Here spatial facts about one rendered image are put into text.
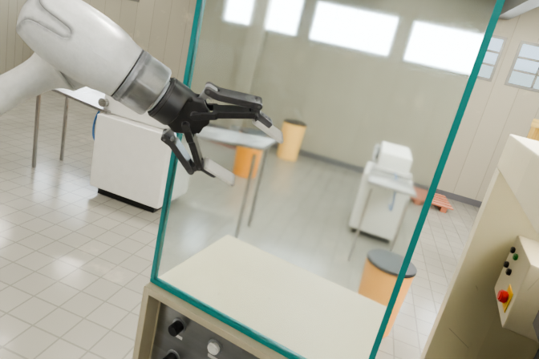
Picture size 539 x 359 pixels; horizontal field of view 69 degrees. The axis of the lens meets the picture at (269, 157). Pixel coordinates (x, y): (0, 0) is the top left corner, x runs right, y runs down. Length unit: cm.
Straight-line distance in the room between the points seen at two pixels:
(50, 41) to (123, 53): 9
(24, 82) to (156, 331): 71
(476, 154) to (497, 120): 69
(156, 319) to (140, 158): 311
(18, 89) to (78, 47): 21
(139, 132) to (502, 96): 615
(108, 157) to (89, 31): 380
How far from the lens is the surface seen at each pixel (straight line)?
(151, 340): 120
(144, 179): 418
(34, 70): 78
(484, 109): 793
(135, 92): 62
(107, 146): 436
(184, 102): 64
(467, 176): 809
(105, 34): 61
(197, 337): 109
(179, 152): 72
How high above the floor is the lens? 188
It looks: 15 degrees down
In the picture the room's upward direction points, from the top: 13 degrees clockwise
